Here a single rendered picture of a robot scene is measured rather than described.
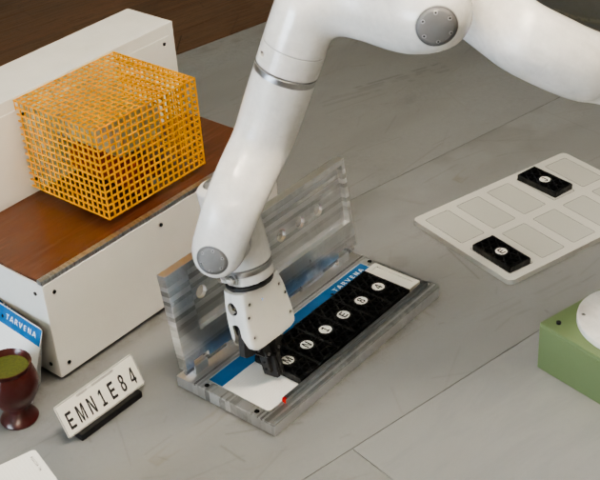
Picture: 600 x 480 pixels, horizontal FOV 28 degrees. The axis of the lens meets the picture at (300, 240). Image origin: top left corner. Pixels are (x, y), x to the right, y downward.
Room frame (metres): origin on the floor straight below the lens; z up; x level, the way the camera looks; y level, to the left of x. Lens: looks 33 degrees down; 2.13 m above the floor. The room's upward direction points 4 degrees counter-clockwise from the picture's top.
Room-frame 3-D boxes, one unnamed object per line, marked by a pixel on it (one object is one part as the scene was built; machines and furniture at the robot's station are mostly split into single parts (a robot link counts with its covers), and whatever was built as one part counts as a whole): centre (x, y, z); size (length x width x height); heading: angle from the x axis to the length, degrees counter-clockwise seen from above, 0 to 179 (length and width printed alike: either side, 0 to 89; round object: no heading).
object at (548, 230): (1.92, -0.46, 0.90); 0.40 x 0.27 x 0.01; 122
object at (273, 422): (1.59, -0.01, 0.92); 0.44 x 0.21 x 0.04; 138
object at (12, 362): (1.44, 0.46, 0.96); 0.09 x 0.09 x 0.11
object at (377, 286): (1.68, -0.13, 0.93); 0.10 x 0.05 x 0.01; 47
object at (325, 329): (1.57, -0.03, 0.93); 0.10 x 0.05 x 0.01; 47
